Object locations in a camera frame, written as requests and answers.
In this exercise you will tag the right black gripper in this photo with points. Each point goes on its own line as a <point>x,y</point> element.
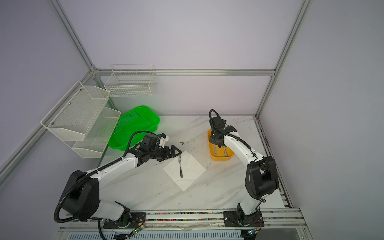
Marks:
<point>211,139</point>

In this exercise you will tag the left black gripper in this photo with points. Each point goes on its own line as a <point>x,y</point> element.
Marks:
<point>172,153</point>

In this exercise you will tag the silver fork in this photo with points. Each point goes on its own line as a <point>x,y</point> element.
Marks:
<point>179,157</point>

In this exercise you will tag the white paper napkin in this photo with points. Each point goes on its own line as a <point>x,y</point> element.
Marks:
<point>192,170</point>

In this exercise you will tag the silver knife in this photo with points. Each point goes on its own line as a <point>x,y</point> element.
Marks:
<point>225,152</point>

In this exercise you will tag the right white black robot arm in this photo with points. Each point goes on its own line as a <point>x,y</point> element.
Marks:
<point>261,178</point>

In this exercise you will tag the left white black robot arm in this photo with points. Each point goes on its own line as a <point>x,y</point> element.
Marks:
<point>81,199</point>

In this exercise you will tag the yellow plastic tray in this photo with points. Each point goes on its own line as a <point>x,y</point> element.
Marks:
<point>220,156</point>

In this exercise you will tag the green plastic basket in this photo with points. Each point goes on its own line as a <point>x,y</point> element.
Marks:
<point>141,118</point>

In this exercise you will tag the lower white mesh shelf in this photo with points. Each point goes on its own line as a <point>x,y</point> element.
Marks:
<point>97,139</point>

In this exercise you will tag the white mesh shelf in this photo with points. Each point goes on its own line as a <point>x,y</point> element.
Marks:
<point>97,139</point>
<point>73,117</point>

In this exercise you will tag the upper white mesh shelf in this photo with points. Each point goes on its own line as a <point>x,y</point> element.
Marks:
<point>73,117</point>

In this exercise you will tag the white wire wall basket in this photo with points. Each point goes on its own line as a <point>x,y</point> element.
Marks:
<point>131,81</point>

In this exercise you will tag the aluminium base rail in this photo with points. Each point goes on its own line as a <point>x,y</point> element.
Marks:
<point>281,224</point>

